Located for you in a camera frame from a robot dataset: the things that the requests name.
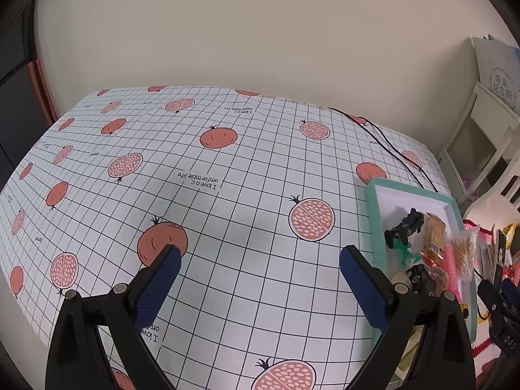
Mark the pink hair roller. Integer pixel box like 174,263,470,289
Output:
442,243,462,302

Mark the black toy car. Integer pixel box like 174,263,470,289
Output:
405,264,436,297

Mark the cotton swabs plastic bag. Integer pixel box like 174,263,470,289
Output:
448,226,479,282

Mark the orange snack bar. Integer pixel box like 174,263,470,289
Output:
421,212,446,268

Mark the green translucent toy figure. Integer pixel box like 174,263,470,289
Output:
393,239,421,270

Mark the black claw hair clip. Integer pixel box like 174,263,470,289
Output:
384,208,425,249

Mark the cream lace scrunchie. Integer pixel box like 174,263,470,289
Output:
390,271,412,290

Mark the smartphone on stand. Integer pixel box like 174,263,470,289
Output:
494,230,507,292

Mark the yellow snack packet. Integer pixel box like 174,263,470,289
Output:
502,223,518,249

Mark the teal shallow box tray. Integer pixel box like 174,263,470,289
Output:
363,178,479,390

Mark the white cutout headboard shelf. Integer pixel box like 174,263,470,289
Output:
437,36,520,212

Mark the pomegranate grid tablecloth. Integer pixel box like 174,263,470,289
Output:
1,86,449,389

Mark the black cable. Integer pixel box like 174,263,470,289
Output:
328,106,440,193

